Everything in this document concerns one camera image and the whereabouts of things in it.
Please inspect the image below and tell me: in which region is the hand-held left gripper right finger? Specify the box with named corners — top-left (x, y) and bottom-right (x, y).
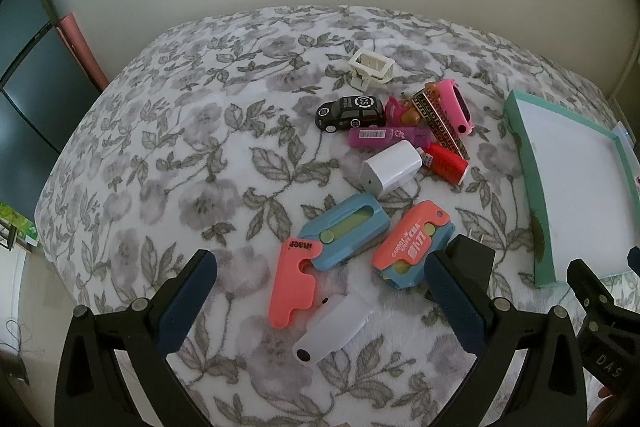
top-left (425, 252), bottom-right (588, 427)

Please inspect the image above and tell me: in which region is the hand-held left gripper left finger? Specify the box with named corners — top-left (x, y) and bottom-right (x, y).
top-left (54, 249), bottom-right (218, 427)

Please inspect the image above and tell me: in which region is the black charger plug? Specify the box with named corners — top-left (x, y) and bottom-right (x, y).
top-left (446, 229), bottom-right (496, 303)

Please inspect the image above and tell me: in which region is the salmon printed toy knife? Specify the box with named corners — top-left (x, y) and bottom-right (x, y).
top-left (372, 200), bottom-right (458, 290)

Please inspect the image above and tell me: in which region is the teal framed white tray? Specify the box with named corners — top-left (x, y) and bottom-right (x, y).
top-left (502, 89), bottom-right (640, 290)

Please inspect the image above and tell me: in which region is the blue toy knife salmon handle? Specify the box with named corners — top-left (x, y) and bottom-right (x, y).
top-left (268, 193), bottom-right (391, 330)

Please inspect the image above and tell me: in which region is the red bottle with white cap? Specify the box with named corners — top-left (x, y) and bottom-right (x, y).
top-left (421, 143), bottom-right (469, 185)

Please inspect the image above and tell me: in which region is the white charger cube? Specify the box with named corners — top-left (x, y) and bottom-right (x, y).
top-left (362, 142), bottom-right (422, 198)

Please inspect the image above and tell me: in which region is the magenta rectangular case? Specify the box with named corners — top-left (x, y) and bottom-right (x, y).
top-left (348, 125), bottom-right (432, 150)

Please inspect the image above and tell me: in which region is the gold patterned metal bar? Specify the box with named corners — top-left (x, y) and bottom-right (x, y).
top-left (411, 88), bottom-right (471, 160)

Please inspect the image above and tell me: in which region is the brown toy dog figure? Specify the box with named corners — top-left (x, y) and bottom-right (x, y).
top-left (387, 82), bottom-right (441, 128)

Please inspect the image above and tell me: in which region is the pink kids watch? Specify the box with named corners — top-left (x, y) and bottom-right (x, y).
top-left (436, 78), bottom-right (473, 136)

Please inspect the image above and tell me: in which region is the black toy car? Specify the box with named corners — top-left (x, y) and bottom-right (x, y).
top-left (315, 95), bottom-right (387, 132)

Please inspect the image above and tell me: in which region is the cream plastic clip holder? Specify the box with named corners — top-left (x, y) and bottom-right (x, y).
top-left (347, 48), bottom-right (394, 90)

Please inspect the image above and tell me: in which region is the white power strip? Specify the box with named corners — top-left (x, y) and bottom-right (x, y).
top-left (612, 121), bottom-right (640, 158)

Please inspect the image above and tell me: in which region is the grey floral blanket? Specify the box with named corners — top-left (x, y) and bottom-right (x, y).
top-left (35, 4), bottom-right (640, 427)

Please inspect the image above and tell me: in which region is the green packet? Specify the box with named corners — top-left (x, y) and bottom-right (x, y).
top-left (0, 201), bottom-right (40, 250)

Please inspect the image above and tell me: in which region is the dark cabinet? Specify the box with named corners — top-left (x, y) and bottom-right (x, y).
top-left (0, 0), bottom-right (68, 158)

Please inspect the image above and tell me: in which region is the pink board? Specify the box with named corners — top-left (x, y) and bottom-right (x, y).
top-left (56, 12), bottom-right (109, 92)

